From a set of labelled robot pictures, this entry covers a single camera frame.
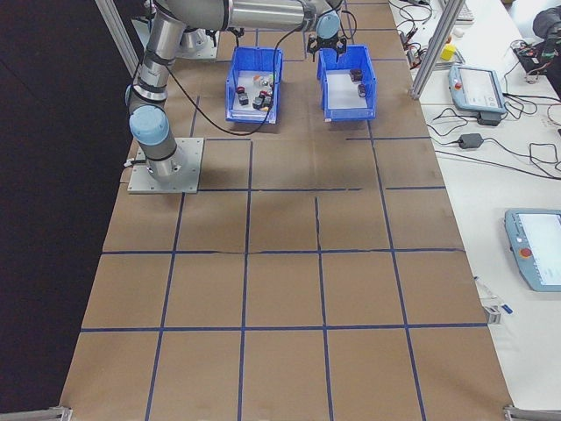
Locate aluminium frame bar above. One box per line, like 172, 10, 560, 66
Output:
94, 0, 144, 78

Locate long black power cable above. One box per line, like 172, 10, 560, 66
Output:
431, 148, 561, 181

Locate white keyboard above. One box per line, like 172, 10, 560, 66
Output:
453, 0, 477, 23

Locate aluminium profile post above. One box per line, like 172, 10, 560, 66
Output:
409, 0, 466, 101

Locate person in dark clothes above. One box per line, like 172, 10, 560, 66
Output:
532, 7, 561, 50

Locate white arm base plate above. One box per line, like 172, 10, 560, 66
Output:
177, 32, 220, 61
126, 137, 206, 195

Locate white foam pad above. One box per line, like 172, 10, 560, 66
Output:
326, 71, 370, 111

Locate grey teach pendant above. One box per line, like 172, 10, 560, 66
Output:
502, 208, 561, 294
446, 64, 508, 116

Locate clear plastic piece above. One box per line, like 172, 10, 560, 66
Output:
474, 275, 501, 308

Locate black frame cover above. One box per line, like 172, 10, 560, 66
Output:
0, 0, 144, 414

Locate aluminium corner bracket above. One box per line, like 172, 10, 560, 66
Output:
0, 405, 74, 421
501, 403, 561, 421

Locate blue plastic button bin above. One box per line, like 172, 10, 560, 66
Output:
224, 46, 284, 125

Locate black power adapter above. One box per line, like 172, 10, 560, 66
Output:
457, 132, 485, 150
476, 111, 505, 129

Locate small parts in left bin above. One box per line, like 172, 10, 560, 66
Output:
231, 71, 276, 116

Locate blue plastic capacitor bin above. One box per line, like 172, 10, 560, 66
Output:
316, 43, 378, 124

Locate black electronics board with wires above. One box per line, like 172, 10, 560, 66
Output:
510, 39, 553, 82

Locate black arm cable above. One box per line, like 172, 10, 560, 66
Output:
166, 21, 309, 137

